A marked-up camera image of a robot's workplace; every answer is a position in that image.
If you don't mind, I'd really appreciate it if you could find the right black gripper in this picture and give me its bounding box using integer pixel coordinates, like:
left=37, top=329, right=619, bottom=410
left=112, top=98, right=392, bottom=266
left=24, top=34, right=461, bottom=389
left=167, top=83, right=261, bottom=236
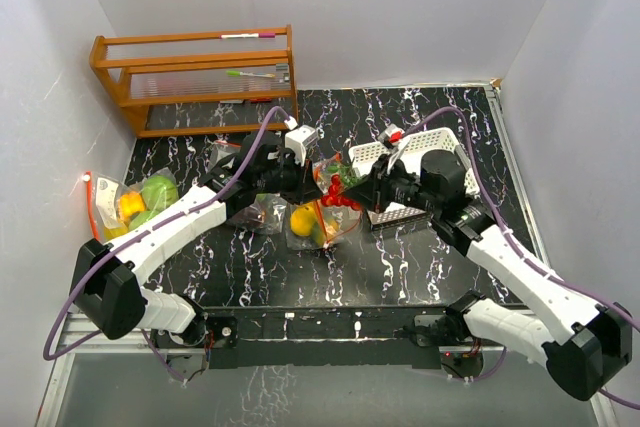
left=342, top=154, right=440, bottom=215

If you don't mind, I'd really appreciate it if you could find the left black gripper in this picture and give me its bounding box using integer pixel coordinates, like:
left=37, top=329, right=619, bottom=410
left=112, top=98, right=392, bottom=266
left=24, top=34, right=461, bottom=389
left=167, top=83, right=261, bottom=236
left=255, top=152, right=323, bottom=206

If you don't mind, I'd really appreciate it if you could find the red cherry tomato bunch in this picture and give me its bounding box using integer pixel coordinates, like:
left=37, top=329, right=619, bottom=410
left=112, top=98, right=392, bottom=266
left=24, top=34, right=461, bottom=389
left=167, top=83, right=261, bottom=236
left=314, top=154, right=362, bottom=211

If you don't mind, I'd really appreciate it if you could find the yellow banana bunch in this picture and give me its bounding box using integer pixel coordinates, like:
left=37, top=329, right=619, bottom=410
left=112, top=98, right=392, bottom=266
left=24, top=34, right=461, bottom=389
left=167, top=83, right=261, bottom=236
left=290, top=202, right=318, bottom=238

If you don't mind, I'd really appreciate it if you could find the green yellow mango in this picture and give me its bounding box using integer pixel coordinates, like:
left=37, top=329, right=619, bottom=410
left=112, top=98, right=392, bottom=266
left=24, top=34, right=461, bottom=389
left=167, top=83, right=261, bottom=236
left=310, top=223, right=326, bottom=247

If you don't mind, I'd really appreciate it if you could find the light green cabbage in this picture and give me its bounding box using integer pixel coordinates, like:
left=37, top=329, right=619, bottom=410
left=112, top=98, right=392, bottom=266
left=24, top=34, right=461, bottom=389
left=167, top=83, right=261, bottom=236
left=140, top=175, right=179, bottom=212

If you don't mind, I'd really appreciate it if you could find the dark green cabbage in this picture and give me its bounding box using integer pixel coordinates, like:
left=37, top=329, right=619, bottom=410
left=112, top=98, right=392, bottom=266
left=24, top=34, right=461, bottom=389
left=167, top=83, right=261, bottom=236
left=128, top=210, right=157, bottom=231

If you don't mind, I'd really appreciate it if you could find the yellow bell pepper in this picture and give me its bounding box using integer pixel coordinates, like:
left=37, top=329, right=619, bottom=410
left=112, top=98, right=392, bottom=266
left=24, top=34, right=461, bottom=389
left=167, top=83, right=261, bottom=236
left=117, top=191, right=146, bottom=223

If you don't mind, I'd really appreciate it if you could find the clear red zip bag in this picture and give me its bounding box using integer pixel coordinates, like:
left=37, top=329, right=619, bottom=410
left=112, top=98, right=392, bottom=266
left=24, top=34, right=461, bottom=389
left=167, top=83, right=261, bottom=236
left=82, top=168, right=179, bottom=243

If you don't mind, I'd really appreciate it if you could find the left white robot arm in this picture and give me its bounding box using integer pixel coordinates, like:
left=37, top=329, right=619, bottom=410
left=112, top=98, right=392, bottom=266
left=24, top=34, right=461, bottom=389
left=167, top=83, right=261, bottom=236
left=73, top=125, right=322, bottom=346

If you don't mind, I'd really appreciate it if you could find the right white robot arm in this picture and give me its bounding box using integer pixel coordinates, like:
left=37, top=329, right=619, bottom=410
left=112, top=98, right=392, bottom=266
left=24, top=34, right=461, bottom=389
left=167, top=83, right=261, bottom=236
left=346, top=143, right=638, bottom=401

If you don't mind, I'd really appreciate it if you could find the white plastic basket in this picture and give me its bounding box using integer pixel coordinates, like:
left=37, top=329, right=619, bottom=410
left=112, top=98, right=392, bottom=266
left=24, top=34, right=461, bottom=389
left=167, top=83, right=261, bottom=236
left=348, top=127, right=480, bottom=229

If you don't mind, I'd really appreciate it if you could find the red small box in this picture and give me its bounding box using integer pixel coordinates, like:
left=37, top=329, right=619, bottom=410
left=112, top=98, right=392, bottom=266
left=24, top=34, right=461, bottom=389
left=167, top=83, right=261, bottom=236
left=249, top=97, right=273, bottom=103

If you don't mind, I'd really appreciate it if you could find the wooden orange shelf rack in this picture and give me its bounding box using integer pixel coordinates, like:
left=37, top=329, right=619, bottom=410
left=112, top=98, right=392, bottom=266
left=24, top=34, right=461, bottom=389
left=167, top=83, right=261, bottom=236
left=89, top=25, right=299, bottom=138

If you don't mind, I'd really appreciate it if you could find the green marker pen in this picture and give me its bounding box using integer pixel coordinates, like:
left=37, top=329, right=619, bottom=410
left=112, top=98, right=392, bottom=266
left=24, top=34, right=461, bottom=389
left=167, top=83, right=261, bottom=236
left=226, top=70, right=276, bottom=79

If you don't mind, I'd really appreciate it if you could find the pink white marker pen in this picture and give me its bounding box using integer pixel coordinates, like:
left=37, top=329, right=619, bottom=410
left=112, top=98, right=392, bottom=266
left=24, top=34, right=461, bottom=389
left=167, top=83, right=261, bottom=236
left=219, top=32, right=277, bottom=40

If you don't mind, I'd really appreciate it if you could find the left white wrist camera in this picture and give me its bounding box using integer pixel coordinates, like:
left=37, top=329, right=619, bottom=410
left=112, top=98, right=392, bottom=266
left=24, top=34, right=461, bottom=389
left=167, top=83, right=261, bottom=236
left=284, top=125, right=318, bottom=165

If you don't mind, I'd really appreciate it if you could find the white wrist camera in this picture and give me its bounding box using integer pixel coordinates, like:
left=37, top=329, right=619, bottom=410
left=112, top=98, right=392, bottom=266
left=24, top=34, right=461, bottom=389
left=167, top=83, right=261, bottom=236
left=284, top=125, right=318, bottom=165
left=377, top=124, right=410, bottom=174

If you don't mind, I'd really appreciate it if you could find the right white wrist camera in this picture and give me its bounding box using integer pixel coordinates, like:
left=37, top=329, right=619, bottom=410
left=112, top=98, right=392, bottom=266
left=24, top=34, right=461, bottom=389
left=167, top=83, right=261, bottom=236
left=377, top=124, right=410, bottom=174

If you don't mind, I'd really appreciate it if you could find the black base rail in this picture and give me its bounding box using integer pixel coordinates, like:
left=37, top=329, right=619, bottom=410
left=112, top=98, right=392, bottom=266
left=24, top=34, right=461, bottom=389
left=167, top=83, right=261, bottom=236
left=151, top=306, right=502, bottom=373

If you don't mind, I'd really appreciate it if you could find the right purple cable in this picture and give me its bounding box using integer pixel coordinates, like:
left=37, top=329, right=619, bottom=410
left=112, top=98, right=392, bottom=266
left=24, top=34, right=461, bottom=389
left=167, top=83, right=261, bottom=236
left=389, top=106, right=640, bottom=411

